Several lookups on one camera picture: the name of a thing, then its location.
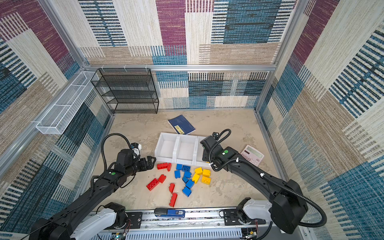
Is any red stepped lego brick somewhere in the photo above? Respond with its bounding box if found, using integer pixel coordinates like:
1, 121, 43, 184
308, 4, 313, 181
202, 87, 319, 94
169, 193, 178, 208

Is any red lego brick top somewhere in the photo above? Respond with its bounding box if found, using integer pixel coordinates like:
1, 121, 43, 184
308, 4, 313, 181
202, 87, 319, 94
157, 163, 169, 170

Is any yellow lego brick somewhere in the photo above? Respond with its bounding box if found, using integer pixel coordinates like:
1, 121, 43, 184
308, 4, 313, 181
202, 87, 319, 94
195, 167, 203, 175
203, 169, 211, 178

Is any aluminium rail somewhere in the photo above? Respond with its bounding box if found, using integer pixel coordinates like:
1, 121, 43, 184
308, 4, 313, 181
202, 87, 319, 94
98, 205, 307, 232

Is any blue lego studded brick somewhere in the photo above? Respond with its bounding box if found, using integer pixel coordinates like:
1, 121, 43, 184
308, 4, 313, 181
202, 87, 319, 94
182, 165, 191, 172

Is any yellow lego brick slanted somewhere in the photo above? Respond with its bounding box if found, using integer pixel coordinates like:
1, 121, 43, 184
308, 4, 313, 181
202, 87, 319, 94
192, 173, 201, 184

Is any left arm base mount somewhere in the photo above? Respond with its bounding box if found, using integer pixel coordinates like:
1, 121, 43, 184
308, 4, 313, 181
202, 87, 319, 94
122, 212, 143, 231

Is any white wire mesh basket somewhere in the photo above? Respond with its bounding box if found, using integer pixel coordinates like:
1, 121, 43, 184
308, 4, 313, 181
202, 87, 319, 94
36, 71, 95, 135

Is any pink calculator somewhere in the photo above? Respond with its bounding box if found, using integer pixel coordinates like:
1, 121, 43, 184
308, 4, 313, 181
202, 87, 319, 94
241, 145, 264, 167

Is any small red lego brick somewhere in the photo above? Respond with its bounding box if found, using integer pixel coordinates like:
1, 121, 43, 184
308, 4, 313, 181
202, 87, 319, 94
158, 174, 167, 183

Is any long red lego brick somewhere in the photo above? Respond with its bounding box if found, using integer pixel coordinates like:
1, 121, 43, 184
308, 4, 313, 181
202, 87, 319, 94
147, 178, 160, 191

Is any blue lego brick left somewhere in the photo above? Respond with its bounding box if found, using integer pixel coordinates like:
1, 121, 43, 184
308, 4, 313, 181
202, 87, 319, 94
175, 170, 181, 179

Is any white three-compartment bin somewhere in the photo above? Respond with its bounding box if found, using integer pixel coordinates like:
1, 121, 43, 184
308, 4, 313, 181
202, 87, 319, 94
155, 133, 211, 168

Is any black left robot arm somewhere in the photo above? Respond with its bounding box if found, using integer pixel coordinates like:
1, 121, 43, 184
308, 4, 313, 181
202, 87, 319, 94
27, 133, 156, 240

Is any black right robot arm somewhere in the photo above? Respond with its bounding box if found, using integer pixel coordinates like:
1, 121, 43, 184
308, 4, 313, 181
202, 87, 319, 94
200, 129, 328, 234

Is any blue lego brick lower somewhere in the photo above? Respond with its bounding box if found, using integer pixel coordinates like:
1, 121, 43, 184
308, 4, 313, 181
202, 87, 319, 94
186, 180, 195, 189

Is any blue lego brick bottom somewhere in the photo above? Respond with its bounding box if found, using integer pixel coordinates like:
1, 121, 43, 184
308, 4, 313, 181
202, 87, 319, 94
182, 187, 192, 197

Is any blue lego brick centre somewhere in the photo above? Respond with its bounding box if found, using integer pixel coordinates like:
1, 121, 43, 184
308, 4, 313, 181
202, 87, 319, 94
184, 172, 192, 179

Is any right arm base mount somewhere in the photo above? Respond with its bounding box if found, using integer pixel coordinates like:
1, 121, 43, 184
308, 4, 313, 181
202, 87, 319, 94
219, 209, 267, 226

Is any yellow lego open underside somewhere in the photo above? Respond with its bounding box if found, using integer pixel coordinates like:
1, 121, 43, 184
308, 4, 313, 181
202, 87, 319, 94
201, 176, 211, 185

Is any blue notebook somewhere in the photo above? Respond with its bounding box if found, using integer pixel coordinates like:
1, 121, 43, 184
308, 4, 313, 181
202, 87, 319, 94
168, 115, 196, 135

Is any black wire shelf rack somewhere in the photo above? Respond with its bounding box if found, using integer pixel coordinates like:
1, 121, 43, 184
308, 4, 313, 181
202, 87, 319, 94
91, 68, 159, 114

